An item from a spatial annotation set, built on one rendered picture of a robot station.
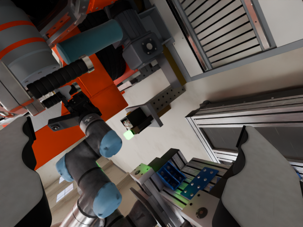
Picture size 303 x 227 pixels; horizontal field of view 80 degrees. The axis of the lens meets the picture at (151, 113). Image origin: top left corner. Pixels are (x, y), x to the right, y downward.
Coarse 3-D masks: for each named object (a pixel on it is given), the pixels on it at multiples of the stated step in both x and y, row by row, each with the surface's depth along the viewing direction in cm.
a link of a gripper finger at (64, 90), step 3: (60, 87) 68; (63, 87) 68; (66, 87) 68; (69, 87) 68; (54, 90) 67; (57, 90) 67; (60, 90) 68; (63, 90) 68; (66, 90) 68; (69, 90) 68; (63, 93) 67; (66, 93) 67; (66, 96) 67; (69, 96) 67; (66, 99) 66; (69, 99) 67
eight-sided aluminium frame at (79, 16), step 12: (72, 0) 64; (84, 0) 60; (60, 12) 70; (72, 12) 69; (84, 12) 68; (48, 24) 73; (60, 24) 75; (72, 24) 71; (48, 36) 78; (60, 36) 75
